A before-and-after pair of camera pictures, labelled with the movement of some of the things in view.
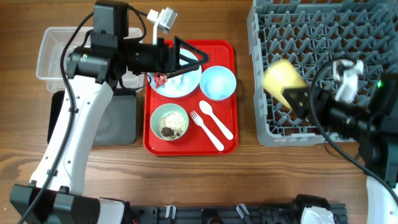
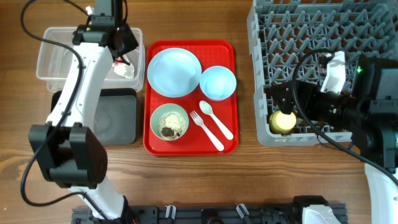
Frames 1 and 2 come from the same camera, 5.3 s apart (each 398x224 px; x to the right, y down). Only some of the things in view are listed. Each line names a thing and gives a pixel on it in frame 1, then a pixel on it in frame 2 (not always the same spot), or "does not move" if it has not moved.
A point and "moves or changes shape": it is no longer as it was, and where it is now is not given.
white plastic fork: (199, 121) does not move
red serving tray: (195, 112) does not move
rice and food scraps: (171, 125) does not move
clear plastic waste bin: (48, 66) does not move
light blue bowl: (217, 83) does not move
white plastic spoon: (206, 107) does not move
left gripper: (168, 56) -> (132, 40)
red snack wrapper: (159, 80) moves or changes shape
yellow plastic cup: (280, 74) -> (281, 124)
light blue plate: (180, 85) does not move
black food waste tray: (118, 124) does not move
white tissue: (174, 83) moves or changes shape
